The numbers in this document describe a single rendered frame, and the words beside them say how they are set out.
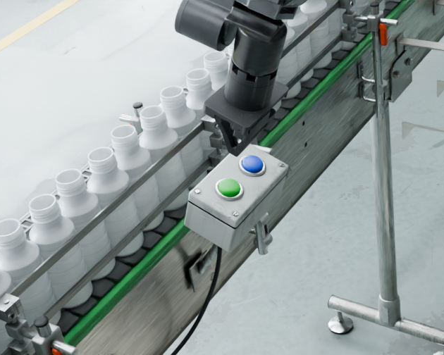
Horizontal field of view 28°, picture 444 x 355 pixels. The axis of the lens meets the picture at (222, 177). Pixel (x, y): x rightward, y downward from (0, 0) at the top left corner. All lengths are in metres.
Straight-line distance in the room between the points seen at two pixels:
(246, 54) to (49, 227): 0.35
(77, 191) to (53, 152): 2.38
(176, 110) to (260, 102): 0.30
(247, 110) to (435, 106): 2.46
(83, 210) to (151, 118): 0.18
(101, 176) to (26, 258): 0.17
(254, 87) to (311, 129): 0.60
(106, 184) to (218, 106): 0.24
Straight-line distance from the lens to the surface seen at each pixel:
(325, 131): 1.69
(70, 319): 1.23
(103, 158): 1.25
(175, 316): 1.39
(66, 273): 1.20
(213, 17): 1.02
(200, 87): 1.37
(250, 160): 1.23
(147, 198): 1.30
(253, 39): 1.00
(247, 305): 2.66
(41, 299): 1.18
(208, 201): 1.18
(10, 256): 1.15
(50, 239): 1.17
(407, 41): 1.92
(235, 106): 1.06
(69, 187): 1.19
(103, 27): 4.55
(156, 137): 1.30
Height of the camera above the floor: 1.80
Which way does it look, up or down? 34 degrees down
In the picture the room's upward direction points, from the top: 10 degrees counter-clockwise
